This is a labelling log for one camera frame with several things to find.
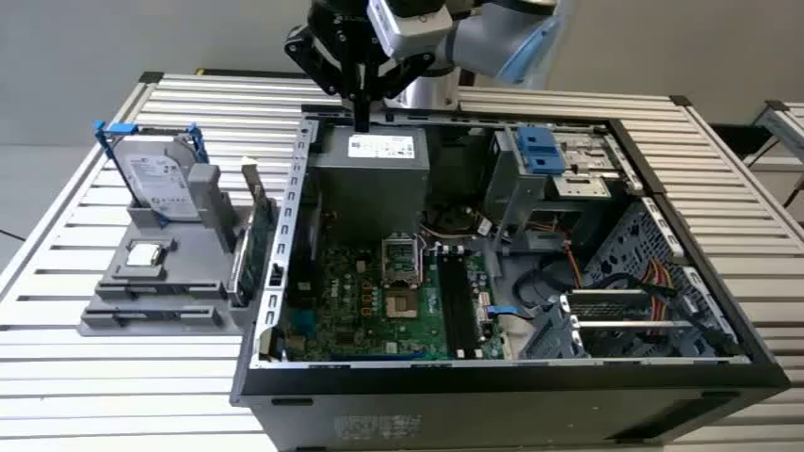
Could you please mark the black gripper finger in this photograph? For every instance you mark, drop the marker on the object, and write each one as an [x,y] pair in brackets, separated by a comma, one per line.
[397,77]
[314,61]

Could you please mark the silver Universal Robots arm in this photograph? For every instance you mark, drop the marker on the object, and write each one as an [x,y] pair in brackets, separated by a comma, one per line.
[434,89]

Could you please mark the black RAM slot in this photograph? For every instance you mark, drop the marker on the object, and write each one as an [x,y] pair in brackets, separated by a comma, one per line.
[466,306]
[450,301]

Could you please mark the grey power supply unit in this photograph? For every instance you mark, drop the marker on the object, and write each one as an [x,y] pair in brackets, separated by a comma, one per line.
[371,188]

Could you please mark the blue drive latch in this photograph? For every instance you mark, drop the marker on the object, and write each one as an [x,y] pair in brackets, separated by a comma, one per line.
[541,150]

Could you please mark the black cooling fan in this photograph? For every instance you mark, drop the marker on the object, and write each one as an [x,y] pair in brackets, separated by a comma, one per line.
[450,219]

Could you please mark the hard disk in blue carrier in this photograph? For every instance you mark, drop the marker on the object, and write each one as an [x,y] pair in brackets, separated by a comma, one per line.
[158,183]

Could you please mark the green graphics card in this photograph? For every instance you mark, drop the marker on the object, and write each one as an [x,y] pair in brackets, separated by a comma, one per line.
[254,263]

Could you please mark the grey parts rack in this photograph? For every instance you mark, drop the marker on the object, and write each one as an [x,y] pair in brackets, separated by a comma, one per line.
[189,263]

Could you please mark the green motherboard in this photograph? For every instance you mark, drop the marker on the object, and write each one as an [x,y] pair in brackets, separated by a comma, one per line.
[353,301]

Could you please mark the CPU socket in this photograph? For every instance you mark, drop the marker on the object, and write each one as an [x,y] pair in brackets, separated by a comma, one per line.
[402,306]

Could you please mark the silver CPU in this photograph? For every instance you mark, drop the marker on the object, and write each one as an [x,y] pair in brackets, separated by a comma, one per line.
[146,255]

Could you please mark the grey metal disk bay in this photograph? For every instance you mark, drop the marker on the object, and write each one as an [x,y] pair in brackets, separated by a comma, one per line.
[606,306]

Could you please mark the blue expansion slot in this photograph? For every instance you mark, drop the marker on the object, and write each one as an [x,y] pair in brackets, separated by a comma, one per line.
[377,358]

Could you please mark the small aluminium slat table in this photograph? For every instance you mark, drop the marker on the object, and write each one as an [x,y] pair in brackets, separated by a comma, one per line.
[786,117]

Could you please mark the black PC case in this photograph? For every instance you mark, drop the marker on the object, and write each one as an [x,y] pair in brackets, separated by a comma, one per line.
[441,414]

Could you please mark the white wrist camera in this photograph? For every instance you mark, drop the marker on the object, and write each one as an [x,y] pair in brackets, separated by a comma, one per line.
[409,28]

